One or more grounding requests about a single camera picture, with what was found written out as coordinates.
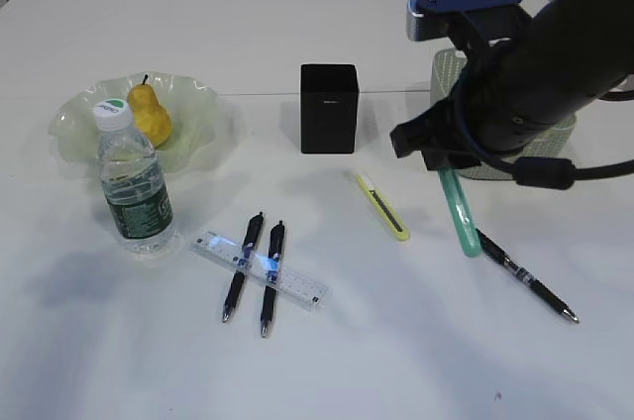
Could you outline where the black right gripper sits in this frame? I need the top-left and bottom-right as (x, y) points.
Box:
(389, 41), (584, 171)

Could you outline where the yellow utility knife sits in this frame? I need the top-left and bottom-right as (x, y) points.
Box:
(356, 173), (410, 242)

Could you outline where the mint green utility knife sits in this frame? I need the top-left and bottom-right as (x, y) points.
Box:
(438, 168), (482, 258)

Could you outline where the yellow pear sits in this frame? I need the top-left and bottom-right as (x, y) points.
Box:
(127, 74), (173, 148)

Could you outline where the clear water bottle green label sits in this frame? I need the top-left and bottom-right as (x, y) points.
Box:
(93, 98), (174, 255)

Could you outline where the black blue right robot arm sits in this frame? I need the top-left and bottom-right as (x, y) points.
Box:
(390, 0), (633, 189)

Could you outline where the green woven plastic basket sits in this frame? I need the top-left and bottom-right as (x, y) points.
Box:
(429, 49), (577, 181)

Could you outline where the black pen far right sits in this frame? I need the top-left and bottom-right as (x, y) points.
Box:
(476, 228), (580, 324)

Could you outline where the black square pen holder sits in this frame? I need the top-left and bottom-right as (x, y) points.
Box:
(300, 63), (360, 155)

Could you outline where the black pen right of pair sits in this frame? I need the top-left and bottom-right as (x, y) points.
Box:
(260, 221), (285, 338)

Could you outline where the black pen of pair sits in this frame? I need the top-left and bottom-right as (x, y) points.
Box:
(260, 221), (285, 338)
(222, 212), (264, 323)

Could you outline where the black pen left of pair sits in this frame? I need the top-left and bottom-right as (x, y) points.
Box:
(222, 212), (264, 323)

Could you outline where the clear plastic ruler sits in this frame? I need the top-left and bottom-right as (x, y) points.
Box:
(190, 232), (328, 310)

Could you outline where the pale green wavy plate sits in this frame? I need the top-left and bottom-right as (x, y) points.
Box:
(49, 72), (227, 173)

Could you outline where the silver blue wrist camera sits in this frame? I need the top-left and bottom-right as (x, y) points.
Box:
(406, 0), (522, 42)

